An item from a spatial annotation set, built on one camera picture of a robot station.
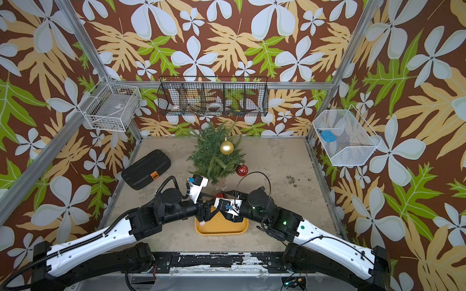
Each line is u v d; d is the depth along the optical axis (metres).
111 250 0.49
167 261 0.74
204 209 0.57
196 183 0.58
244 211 0.58
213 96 0.97
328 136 0.85
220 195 0.65
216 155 0.77
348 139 0.83
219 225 0.85
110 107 0.85
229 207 0.54
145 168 0.99
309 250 0.61
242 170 0.77
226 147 0.70
